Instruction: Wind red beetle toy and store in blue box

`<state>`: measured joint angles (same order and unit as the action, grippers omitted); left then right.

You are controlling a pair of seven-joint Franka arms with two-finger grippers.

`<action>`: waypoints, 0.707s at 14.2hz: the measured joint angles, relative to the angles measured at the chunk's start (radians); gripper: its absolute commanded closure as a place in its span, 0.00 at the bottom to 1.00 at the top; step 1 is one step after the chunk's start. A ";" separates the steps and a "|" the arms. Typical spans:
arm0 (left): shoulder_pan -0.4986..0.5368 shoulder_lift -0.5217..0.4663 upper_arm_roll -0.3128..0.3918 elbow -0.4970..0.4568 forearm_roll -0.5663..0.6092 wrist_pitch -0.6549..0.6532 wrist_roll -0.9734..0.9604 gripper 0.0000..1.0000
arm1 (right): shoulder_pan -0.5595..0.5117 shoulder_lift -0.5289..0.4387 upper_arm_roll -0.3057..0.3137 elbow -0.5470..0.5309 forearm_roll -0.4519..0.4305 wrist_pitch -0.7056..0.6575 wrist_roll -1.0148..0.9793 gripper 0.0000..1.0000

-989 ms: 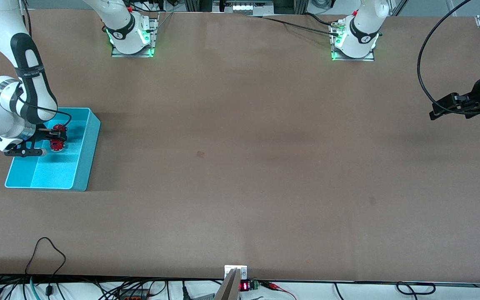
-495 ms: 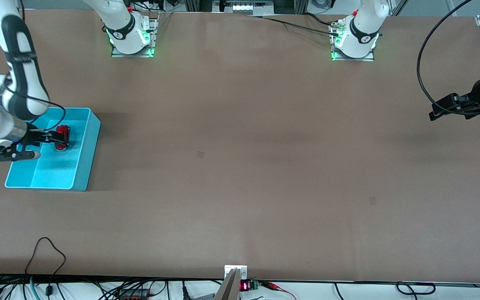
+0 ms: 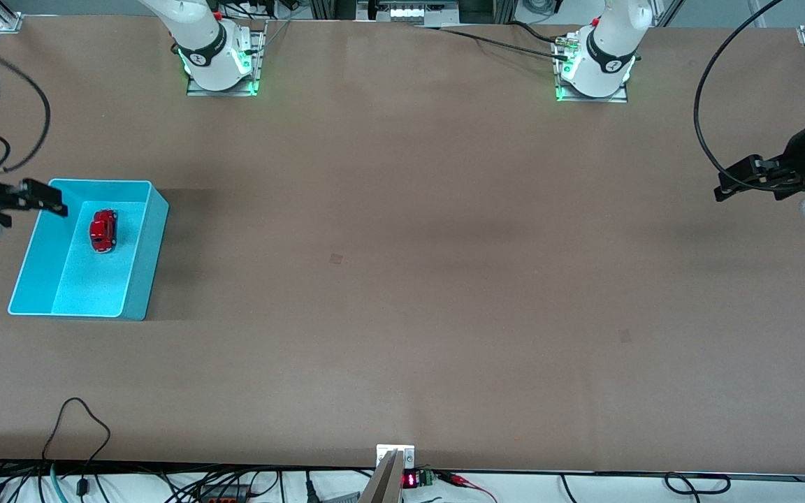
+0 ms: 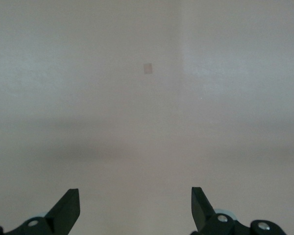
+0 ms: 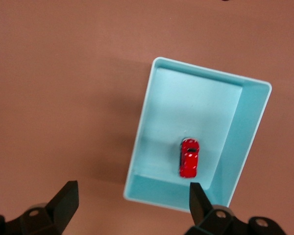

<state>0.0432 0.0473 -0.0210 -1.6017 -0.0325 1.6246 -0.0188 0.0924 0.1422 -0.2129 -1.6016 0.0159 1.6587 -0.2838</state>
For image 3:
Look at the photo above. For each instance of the grey camera mount bar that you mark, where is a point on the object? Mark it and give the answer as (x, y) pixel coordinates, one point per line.
(383, 485)

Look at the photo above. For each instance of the lit control equipment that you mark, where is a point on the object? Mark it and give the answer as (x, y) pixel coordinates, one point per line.
(406, 12)

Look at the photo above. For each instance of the blue plastic box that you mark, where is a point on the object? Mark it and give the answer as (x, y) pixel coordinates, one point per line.
(88, 286)

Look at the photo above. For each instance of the red beetle toy car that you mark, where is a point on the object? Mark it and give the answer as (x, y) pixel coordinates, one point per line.
(103, 230)

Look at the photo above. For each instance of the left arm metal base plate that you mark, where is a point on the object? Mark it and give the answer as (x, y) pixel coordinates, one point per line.
(619, 96)

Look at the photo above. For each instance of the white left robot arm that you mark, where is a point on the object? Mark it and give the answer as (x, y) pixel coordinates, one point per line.
(605, 42)

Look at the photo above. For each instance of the red digit display module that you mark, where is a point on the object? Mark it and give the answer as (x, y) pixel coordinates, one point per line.
(411, 479)

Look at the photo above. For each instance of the silver mount plate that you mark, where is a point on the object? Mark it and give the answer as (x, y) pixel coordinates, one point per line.
(406, 454)

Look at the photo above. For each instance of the orange power strip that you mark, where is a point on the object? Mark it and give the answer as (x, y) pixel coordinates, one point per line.
(224, 494)

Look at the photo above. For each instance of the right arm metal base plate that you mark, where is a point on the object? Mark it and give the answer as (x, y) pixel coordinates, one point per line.
(252, 56)

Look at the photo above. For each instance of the aluminium corner bracket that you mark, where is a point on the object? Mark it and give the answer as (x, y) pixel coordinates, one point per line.
(11, 21)

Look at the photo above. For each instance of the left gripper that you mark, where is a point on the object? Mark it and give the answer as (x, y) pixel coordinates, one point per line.
(798, 163)

